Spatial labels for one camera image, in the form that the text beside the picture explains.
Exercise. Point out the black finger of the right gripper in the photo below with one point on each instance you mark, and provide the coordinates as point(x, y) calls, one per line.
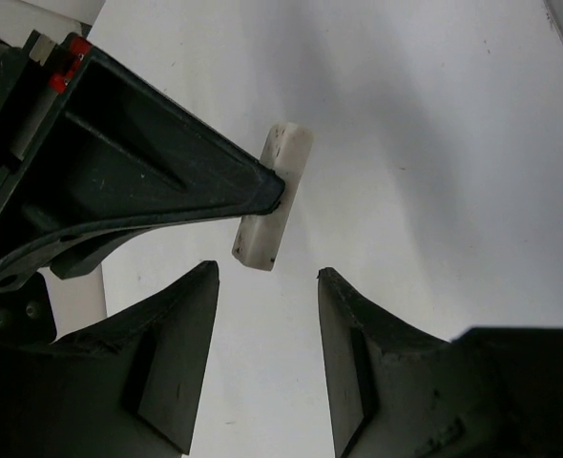
point(106, 157)

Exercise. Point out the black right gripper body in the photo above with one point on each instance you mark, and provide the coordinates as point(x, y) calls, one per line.
point(24, 76)

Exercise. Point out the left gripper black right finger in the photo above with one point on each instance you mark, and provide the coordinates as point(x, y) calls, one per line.
point(396, 391)

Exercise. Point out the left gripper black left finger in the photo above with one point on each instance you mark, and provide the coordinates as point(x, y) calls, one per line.
point(128, 386)

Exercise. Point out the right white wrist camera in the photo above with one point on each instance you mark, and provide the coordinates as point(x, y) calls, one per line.
point(26, 315)

